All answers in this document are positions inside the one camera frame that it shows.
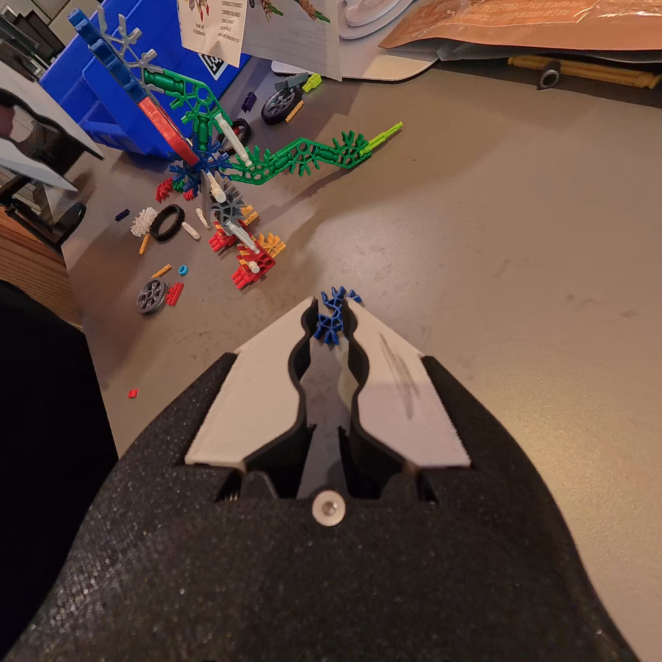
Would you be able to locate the lime green piece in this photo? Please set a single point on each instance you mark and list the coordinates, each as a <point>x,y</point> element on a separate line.
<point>312,82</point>

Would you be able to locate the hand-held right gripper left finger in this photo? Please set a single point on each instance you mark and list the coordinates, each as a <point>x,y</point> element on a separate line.
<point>248,408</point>

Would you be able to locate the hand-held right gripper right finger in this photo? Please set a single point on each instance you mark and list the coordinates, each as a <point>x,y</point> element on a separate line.
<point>403,408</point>

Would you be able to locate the blue snowflake connector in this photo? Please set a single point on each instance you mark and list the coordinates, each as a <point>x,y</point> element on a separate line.
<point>331,323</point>

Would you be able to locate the printed white leaflet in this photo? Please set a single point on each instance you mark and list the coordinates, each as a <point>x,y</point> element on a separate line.
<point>207,31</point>

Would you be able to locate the orange short rod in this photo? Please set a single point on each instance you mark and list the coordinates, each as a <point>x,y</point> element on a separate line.
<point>161,271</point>
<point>294,111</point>
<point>144,244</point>

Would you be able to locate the wooden cabinet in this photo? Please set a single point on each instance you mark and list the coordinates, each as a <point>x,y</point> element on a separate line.
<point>31,269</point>

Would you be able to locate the grey wheel with black tyre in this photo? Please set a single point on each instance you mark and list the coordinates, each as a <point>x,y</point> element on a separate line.
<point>276,107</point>

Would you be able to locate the yellow rods with grey clip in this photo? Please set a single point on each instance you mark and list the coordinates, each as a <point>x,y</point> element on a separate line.
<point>595,70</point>

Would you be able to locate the grey pulley wheel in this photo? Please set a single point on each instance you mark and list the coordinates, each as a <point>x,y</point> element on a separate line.
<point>145,304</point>

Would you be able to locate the grey connector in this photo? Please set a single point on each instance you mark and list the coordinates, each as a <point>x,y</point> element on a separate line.
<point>289,84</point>

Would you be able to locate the white snowflake connector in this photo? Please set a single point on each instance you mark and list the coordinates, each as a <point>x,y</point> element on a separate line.
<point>142,222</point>

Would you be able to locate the blue plastic bin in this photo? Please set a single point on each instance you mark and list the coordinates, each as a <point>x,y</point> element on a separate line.
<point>72,93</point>

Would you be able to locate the colourful construction toy model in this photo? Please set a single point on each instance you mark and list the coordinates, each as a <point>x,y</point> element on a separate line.
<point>204,160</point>

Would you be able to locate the printed instruction sheet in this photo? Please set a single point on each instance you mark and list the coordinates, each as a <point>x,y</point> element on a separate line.
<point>295,46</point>

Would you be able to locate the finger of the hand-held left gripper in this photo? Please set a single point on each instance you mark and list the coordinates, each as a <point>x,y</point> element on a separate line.
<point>26,163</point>
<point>26,88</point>

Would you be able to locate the black rubber tyre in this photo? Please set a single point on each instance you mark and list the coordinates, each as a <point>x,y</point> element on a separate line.
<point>247,129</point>
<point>153,226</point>

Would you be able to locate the purple small connector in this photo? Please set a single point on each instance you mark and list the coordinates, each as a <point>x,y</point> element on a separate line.
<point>249,101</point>
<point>122,214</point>

